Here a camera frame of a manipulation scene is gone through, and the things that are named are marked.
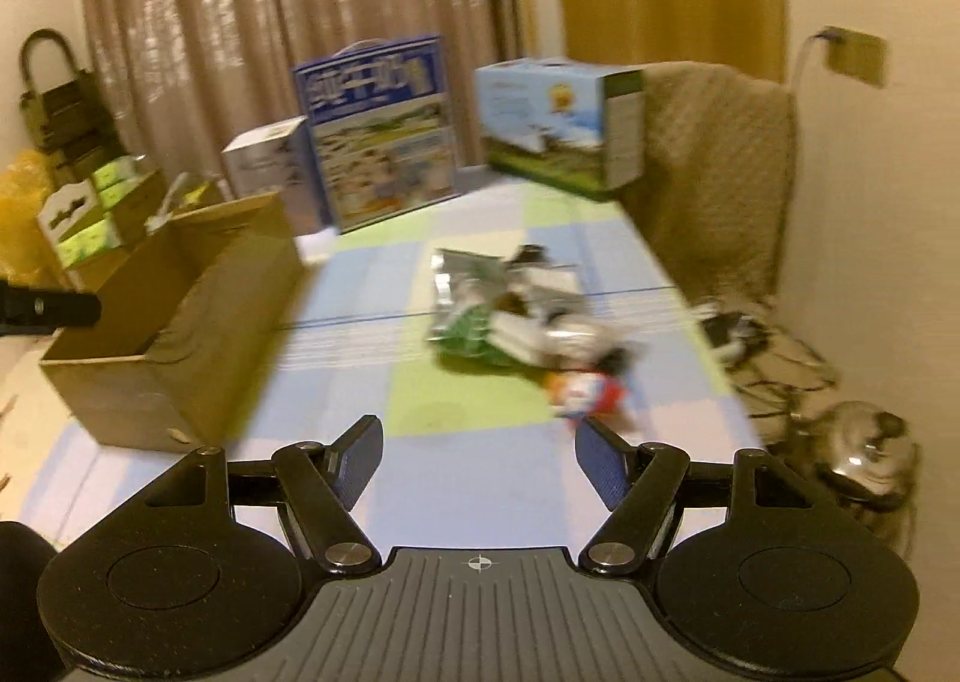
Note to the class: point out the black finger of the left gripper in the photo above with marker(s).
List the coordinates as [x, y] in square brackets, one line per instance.
[31, 311]

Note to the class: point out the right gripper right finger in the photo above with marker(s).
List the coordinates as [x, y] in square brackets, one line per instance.
[639, 486]

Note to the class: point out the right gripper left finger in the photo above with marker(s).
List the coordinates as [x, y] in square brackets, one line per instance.
[320, 485]

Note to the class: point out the red Doraemon toy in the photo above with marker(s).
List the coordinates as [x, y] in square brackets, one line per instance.
[579, 395]

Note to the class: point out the cotton swab bag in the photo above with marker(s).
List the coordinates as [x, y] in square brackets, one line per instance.
[576, 343]

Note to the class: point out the green leaf pouch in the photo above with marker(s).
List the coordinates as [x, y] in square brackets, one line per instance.
[464, 335]

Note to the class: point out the clear bag white pads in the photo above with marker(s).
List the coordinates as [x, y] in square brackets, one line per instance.
[548, 291]

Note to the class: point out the silver green tea bag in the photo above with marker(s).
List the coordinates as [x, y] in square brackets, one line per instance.
[461, 279]

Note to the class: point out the yellow plastic bag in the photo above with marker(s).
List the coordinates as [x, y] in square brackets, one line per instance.
[25, 255]

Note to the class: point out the tissue pack carton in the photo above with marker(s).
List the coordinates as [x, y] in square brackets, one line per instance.
[102, 213]

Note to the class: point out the white box on table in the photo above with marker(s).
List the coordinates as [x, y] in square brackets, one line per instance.
[523, 339]

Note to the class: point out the open cardboard box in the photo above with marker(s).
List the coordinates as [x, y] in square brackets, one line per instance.
[184, 323]

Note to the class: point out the white power strip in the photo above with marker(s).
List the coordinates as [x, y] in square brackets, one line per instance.
[733, 336]

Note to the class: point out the black folding hand cart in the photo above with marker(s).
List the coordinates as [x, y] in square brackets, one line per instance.
[69, 123]

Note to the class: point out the checked bed sheet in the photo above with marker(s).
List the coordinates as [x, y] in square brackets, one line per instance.
[473, 455]

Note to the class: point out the steel pot with lid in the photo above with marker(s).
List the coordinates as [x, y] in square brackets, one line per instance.
[866, 455]

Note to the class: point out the white appliance box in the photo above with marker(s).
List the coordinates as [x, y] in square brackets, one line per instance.
[280, 157]

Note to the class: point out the blue milk carton box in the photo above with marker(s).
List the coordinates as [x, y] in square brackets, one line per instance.
[380, 118]

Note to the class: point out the beige curtain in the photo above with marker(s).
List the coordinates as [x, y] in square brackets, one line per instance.
[183, 77]

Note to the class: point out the quilted beige cover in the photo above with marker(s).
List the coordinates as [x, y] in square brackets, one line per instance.
[719, 161]

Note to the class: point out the light blue cow milk box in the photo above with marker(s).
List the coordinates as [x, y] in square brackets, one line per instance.
[576, 126]

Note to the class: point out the wall socket with plug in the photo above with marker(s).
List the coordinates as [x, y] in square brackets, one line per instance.
[859, 55]

